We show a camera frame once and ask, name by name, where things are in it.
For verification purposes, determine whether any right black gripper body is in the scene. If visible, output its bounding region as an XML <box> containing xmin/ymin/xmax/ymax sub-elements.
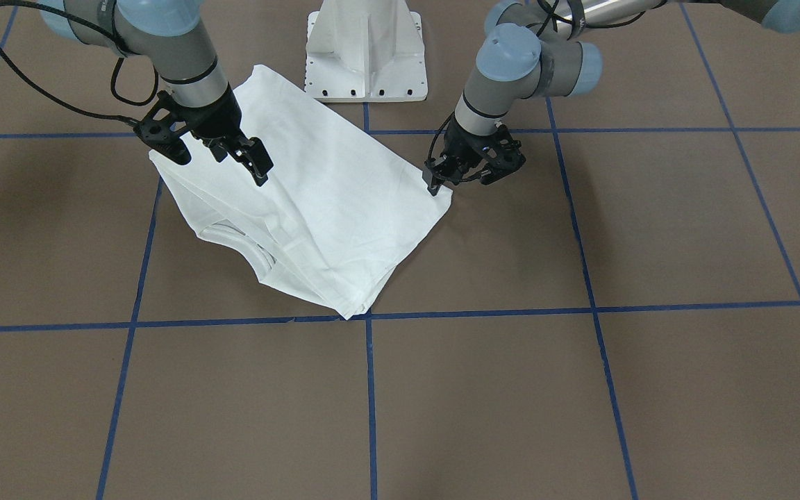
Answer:
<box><xmin>133</xmin><ymin>90</ymin><xmax>243</xmax><ymax>165</ymax></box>

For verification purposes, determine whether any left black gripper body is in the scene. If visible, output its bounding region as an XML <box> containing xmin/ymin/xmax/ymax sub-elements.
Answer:
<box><xmin>439</xmin><ymin>122</ymin><xmax>526</xmax><ymax>185</ymax></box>

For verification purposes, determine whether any white long-sleeve printed shirt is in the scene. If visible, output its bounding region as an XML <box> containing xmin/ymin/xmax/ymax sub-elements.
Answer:
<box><xmin>149</xmin><ymin>65</ymin><xmax>453</xmax><ymax>319</ymax></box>

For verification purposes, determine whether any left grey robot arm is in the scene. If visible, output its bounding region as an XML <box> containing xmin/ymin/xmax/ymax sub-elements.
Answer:
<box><xmin>423</xmin><ymin>1</ymin><xmax>664</xmax><ymax>195</ymax></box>

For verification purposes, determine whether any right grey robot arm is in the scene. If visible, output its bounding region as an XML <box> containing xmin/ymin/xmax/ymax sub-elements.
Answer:
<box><xmin>42</xmin><ymin>1</ymin><xmax>273</xmax><ymax>185</ymax></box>

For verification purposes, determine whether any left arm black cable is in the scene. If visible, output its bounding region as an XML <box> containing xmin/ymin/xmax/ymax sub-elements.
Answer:
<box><xmin>429</xmin><ymin>111</ymin><xmax>458</xmax><ymax>171</ymax></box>

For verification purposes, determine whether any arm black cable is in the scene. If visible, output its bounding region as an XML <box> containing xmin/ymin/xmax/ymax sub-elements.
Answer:
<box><xmin>0</xmin><ymin>0</ymin><xmax>161</xmax><ymax>126</ymax></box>
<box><xmin>429</xmin><ymin>111</ymin><xmax>458</xmax><ymax>171</ymax></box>

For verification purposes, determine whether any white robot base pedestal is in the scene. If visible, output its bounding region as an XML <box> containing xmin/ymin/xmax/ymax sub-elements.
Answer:
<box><xmin>303</xmin><ymin>1</ymin><xmax>428</xmax><ymax>103</ymax></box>

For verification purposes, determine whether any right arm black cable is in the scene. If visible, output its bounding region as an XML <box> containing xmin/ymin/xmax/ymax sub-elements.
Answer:
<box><xmin>0</xmin><ymin>0</ymin><xmax>161</xmax><ymax>126</ymax></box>

